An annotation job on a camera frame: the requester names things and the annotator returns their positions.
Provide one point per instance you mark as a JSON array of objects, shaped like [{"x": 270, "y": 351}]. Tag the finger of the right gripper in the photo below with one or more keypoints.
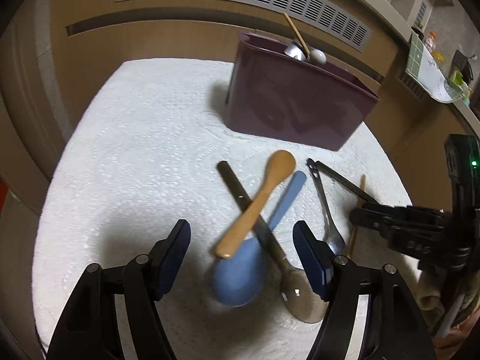
[{"x": 387, "y": 219}]

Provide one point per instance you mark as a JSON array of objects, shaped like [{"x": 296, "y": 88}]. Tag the wooden spoon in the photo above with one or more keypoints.
[{"x": 281, "y": 164}]

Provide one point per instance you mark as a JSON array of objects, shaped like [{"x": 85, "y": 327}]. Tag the green white dish towel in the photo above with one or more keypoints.
[{"x": 422, "y": 68}]

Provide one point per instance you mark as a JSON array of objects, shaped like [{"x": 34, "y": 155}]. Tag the black utensil holder on counter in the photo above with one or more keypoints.
[{"x": 462, "y": 63}]

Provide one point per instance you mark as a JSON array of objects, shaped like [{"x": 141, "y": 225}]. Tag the orange lid jar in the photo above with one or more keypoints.
[{"x": 430, "y": 45}]

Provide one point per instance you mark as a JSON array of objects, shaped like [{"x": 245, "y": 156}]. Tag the small right ventilation grille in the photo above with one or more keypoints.
[{"x": 411, "y": 85}]

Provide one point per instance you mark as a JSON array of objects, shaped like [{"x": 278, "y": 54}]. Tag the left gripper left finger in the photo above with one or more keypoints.
[{"x": 87, "y": 327}]

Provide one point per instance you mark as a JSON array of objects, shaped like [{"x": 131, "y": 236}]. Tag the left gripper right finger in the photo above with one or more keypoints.
[{"x": 394, "y": 326}]

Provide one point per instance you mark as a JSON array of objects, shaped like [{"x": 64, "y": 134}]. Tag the wooden chopstick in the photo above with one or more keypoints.
[{"x": 298, "y": 36}]

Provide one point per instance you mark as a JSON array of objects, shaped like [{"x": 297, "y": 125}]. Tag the slotted metal spoon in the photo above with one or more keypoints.
[{"x": 331, "y": 235}]

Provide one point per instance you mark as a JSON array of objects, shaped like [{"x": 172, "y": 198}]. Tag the white plastic spoon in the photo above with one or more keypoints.
[{"x": 317, "y": 57}]

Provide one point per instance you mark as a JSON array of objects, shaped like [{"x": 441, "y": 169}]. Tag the dark bottle on counter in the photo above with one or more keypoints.
[{"x": 418, "y": 32}]

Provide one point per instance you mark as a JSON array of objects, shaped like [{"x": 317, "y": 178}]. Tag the black handled metal spoon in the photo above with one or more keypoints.
[{"x": 295, "y": 291}]

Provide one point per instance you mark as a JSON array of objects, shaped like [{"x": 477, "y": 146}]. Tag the blue plastic spoon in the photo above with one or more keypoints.
[{"x": 238, "y": 280}]

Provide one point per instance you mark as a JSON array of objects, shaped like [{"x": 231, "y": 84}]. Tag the green items on counter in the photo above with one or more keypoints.
[{"x": 466, "y": 91}]

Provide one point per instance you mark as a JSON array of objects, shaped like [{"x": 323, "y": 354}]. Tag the steel spoon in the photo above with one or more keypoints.
[{"x": 295, "y": 52}]

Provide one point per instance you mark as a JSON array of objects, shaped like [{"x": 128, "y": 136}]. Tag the purple plastic utensil caddy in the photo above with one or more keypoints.
[{"x": 273, "y": 95}]

